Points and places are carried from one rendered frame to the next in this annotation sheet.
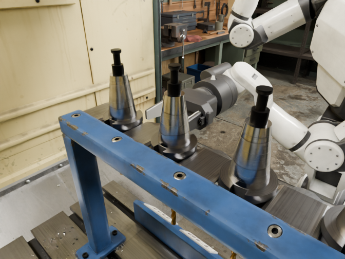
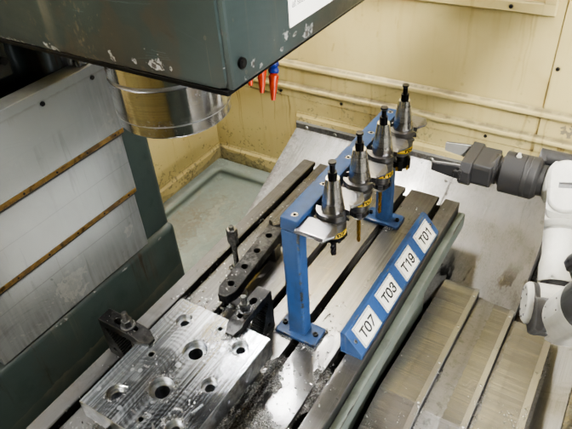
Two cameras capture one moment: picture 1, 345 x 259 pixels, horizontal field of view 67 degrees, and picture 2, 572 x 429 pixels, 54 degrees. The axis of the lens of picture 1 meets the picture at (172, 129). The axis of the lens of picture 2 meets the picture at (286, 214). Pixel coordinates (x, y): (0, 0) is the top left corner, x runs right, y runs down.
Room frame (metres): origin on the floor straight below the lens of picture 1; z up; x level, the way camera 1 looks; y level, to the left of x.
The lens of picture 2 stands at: (-0.05, -0.97, 1.87)
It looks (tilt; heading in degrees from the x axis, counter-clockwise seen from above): 38 degrees down; 82
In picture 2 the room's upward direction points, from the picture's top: 5 degrees counter-clockwise
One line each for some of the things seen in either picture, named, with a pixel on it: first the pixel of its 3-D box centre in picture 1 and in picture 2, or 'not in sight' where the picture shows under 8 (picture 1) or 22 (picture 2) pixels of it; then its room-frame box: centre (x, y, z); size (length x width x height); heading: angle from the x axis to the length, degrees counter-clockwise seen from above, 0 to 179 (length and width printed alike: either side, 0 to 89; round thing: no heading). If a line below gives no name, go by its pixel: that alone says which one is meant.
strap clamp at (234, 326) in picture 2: not in sight; (248, 318); (-0.04, -0.17, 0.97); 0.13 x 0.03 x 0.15; 48
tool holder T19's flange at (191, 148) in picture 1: (174, 147); (381, 156); (0.30, 0.00, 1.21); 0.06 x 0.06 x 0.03
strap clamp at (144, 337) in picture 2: not in sight; (129, 335); (-0.28, -0.16, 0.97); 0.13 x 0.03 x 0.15; 138
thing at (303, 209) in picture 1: (295, 209); (346, 197); (0.19, -0.12, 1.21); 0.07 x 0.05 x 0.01; 138
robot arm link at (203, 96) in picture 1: (200, 101); (494, 168); (0.53, -0.06, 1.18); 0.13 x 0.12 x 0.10; 48
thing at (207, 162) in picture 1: (206, 164); (370, 168); (0.26, -0.04, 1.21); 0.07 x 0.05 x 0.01; 138
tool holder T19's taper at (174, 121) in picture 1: (174, 117); (382, 136); (0.30, 0.00, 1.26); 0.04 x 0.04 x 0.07
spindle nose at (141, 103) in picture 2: not in sight; (168, 71); (-0.09, -0.24, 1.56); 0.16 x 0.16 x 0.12
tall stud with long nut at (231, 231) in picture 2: not in sight; (234, 246); (-0.04, 0.07, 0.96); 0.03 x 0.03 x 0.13
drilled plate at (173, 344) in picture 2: not in sight; (180, 376); (-0.18, -0.28, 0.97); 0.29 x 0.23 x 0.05; 48
